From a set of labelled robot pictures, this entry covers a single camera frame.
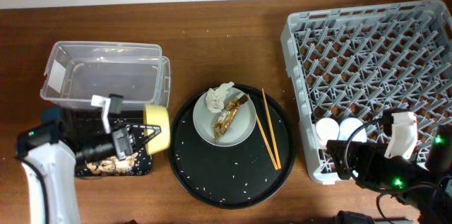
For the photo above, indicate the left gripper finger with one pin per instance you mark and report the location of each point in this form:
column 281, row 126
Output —
column 148, row 129
column 150, row 143

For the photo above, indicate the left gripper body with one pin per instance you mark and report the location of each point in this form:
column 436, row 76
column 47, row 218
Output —
column 122, row 147

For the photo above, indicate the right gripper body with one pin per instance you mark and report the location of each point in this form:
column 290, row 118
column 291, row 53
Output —
column 374, row 157

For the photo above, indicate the yellow bowl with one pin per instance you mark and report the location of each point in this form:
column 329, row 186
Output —
column 157, row 118

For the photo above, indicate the food scraps pile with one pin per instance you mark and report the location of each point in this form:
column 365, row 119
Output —
column 113, row 166

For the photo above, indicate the blue cup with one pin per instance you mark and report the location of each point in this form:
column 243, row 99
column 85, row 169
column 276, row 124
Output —
column 348, row 126

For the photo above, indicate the pink cup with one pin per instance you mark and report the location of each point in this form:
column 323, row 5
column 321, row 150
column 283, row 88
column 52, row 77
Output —
column 327, row 129

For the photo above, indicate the gold foil wrapper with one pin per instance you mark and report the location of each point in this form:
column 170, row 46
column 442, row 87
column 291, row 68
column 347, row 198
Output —
column 227, row 115

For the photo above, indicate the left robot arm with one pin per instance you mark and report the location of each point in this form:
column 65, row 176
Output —
column 71, row 144

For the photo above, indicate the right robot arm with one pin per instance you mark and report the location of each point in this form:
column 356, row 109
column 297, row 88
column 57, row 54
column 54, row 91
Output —
column 428, row 189

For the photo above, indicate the grey dishwasher rack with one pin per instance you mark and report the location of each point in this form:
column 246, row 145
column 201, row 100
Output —
column 359, row 61

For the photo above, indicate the black rectangular tray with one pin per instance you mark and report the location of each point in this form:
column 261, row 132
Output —
column 88, row 125

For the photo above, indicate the grey plate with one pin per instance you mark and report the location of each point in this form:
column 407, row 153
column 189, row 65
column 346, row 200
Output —
column 240, row 129

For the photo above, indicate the crumpled white napkin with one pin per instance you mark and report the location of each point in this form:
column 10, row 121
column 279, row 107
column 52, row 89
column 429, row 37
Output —
column 215, row 98

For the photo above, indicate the clear plastic bin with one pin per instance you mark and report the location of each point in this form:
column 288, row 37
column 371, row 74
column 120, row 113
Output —
column 77, row 70

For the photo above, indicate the round black tray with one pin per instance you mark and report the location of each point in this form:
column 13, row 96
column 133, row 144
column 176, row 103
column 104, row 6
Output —
column 238, row 176

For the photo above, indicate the wooden chopstick left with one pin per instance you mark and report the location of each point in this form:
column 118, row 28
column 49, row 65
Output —
column 263, row 134

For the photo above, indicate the wooden chopstick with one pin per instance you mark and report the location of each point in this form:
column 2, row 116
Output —
column 272, row 134
column 263, row 134

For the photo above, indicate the wooden chopstick right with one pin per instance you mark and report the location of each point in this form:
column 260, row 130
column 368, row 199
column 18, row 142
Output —
column 272, row 134

